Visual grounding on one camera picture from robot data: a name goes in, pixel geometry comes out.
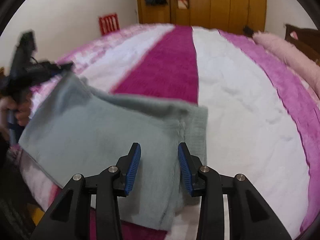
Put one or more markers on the red wooden chair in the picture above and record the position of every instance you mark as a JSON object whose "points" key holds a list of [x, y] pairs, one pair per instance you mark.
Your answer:
{"points": [[108, 23]]}

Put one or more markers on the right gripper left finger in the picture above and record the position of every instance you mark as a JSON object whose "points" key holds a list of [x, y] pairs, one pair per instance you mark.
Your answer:
{"points": [[68, 217]]}

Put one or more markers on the small black bag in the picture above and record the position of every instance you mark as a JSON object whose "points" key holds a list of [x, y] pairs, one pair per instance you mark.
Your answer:
{"points": [[248, 31]]}

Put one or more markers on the pink rolled quilt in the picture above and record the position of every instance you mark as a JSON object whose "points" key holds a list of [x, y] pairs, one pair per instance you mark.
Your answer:
{"points": [[291, 56]]}

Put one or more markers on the person's left hand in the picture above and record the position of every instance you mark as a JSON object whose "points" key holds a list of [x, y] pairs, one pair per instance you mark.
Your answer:
{"points": [[22, 112]]}

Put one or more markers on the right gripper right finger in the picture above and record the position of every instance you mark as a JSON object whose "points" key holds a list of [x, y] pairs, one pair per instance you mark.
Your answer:
{"points": [[228, 201]]}

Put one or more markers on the wooden wardrobe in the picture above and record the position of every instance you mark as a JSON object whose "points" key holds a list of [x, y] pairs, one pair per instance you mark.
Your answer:
{"points": [[232, 16]]}

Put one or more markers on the grey pants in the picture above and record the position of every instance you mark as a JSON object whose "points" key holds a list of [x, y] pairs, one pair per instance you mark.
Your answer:
{"points": [[79, 129]]}

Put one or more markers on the dark wooden headboard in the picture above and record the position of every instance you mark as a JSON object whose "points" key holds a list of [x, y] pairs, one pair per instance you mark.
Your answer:
{"points": [[304, 39]]}

